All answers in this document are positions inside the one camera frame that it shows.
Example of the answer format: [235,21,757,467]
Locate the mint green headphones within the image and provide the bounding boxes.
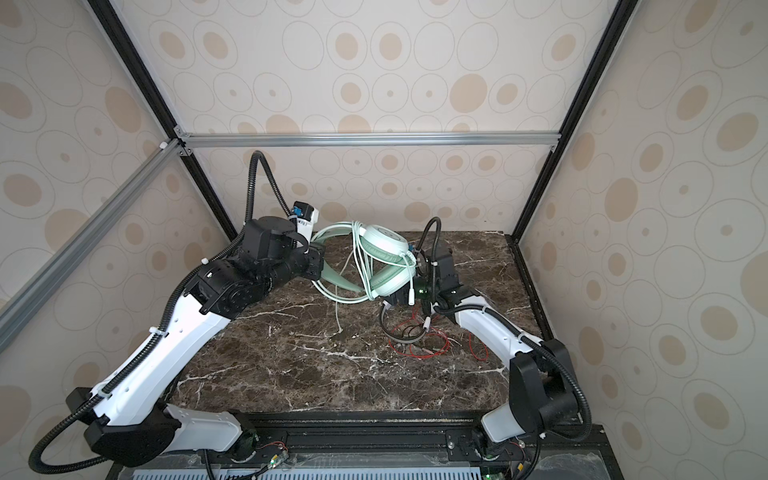
[312,221,417,305]

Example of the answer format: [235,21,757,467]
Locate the black white headphones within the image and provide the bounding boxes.
[378,300,436,345]

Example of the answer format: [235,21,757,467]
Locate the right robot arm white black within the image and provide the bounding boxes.
[414,217,592,443]

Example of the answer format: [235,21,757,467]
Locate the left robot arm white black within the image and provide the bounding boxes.
[28,151,324,475]

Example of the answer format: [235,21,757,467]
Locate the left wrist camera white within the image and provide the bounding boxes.
[291,201,319,241]

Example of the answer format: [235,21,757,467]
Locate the silver aluminium rail back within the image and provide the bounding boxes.
[181,131,560,148]

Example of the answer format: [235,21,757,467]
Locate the silver aluminium rail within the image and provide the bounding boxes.
[181,131,560,148]
[1,139,181,350]

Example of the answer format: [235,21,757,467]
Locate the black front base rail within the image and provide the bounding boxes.
[108,410,622,479]

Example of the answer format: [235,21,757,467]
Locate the silver aluminium rail left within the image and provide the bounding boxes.
[1,139,181,350]

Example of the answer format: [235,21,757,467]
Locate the black corner frame post left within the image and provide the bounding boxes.
[85,0,237,240]

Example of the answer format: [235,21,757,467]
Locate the black corner frame post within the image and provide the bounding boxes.
[85,0,237,240]
[511,0,640,242]

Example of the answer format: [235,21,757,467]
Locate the black corner frame post right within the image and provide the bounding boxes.
[511,0,640,242]

